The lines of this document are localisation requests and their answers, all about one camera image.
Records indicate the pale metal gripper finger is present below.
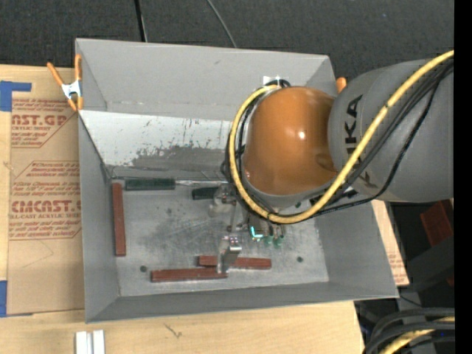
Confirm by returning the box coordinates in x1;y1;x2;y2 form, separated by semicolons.
217;235;243;274
208;184;237;218

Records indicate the red-brown flat block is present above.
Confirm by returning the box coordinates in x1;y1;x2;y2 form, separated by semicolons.
150;268;229;283
111;182;128;257
196;254;273;271

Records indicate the dark green flat block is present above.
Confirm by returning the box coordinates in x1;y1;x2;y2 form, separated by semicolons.
125;177;176;192
191;187;223;201

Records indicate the grey metal bin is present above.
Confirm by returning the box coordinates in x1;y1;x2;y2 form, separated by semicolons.
74;38;400;325

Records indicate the brown cardboard board red print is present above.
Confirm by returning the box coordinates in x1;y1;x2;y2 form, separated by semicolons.
0;63;411;316

